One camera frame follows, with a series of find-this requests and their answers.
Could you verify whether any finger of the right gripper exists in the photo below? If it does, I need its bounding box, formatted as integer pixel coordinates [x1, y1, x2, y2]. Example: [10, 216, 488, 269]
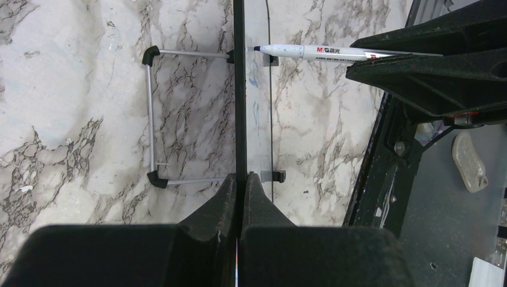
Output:
[351, 1, 506, 56]
[346, 48, 506, 124]

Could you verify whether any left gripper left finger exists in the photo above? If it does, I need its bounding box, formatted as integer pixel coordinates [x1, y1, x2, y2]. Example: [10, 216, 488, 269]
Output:
[4, 174, 237, 286]

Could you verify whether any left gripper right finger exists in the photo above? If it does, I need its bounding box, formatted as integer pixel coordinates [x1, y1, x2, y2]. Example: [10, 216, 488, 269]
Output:
[240, 173, 414, 286]

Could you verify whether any white marker pen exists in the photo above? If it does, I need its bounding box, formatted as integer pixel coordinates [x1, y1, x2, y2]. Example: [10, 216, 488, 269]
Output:
[253, 44, 399, 64]

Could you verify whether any black aluminium mounting rail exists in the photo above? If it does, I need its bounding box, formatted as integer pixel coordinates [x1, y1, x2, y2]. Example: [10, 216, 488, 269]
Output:
[344, 1, 454, 234]

